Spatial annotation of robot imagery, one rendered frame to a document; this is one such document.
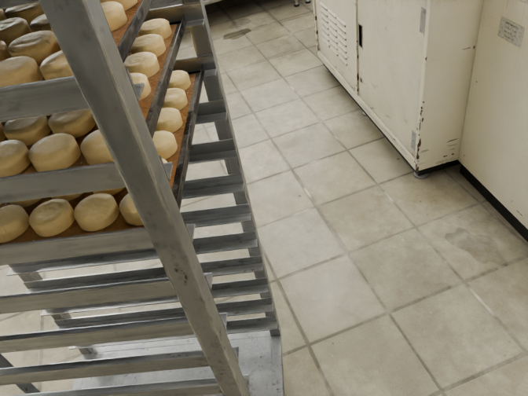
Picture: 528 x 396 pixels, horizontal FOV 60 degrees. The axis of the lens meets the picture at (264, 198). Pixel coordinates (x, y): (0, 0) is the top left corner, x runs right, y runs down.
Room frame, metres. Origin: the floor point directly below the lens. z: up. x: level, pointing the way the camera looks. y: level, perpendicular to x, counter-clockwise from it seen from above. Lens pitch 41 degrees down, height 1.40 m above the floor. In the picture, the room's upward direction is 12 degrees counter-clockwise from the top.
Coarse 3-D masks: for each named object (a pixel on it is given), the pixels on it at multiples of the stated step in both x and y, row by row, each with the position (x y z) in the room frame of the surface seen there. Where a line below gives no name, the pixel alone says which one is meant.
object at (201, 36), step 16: (192, 0) 0.78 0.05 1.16; (192, 32) 0.78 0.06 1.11; (208, 32) 0.78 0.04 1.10; (208, 48) 0.78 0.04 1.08; (208, 80) 0.78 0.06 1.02; (208, 96) 0.78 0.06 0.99; (224, 96) 0.79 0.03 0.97; (224, 128) 0.78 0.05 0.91; (224, 160) 0.78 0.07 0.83; (240, 160) 0.81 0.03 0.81; (240, 192) 0.78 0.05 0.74; (256, 272) 0.78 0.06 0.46
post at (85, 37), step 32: (64, 0) 0.33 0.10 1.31; (96, 0) 0.35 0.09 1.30; (64, 32) 0.33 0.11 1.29; (96, 32) 0.33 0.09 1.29; (96, 64) 0.33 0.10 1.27; (96, 96) 0.33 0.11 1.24; (128, 96) 0.34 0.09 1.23; (128, 128) 0.33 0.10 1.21; (128, 160) 0.33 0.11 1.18; (160, 192) 0.33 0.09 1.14; (160, 224) 0.33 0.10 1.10; (160, 256) 0.33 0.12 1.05; (192, 256) 0.35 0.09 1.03; (192, 288) 0.33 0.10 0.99; (192, 320) 0.33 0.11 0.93; (224, 352) 0.33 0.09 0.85; (224, 384) 0.33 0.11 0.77
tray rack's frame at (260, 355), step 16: (240, 336) 0.80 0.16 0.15; (256, 336) 0.79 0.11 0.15; (272, 336) 0.78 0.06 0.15; (96, 352) 0.85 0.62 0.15; (112, 352) 0.84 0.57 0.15; (128, 352) 0.83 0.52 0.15; (144, 352) 0.82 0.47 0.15; (160, 352) 0.80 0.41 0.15; (240, 352) 0.75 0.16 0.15; (256, 352) 0.74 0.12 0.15; (272, 352) 0.73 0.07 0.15; (192, 368) 0.73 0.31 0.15; (208, 368) 0.72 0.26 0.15; (240, 368) 0.70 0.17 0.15; (256, 368) 0.69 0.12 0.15; (272, 368) 0.68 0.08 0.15; (16, 384) 0.63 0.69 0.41; (32, 384) 0.66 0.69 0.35; (80, 384) 0.75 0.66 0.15; (96, 384) 0.74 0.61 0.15; (112, 384) 0.73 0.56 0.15; (128, 384) 0.72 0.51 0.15; (256, 384) 0.64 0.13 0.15; (272, 384) 0.63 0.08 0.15
